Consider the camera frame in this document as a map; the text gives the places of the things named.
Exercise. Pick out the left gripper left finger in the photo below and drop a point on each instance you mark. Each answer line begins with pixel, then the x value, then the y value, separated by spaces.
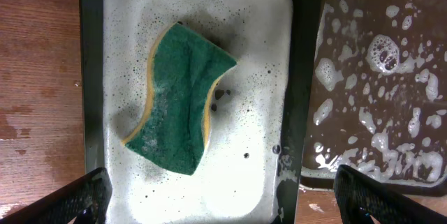
pixel 84 200

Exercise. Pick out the large brown serving tray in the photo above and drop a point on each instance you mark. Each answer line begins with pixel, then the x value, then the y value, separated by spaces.
pixel 378 95

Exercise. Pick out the small dark soapy tray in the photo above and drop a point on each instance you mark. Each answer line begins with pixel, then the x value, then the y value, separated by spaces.
pixel 258 114

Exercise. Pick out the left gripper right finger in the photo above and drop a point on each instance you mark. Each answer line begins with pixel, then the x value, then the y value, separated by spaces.
pixel 363 200

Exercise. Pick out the green and yellow sponge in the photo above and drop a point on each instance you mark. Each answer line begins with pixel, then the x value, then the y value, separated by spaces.
pixel 183 69

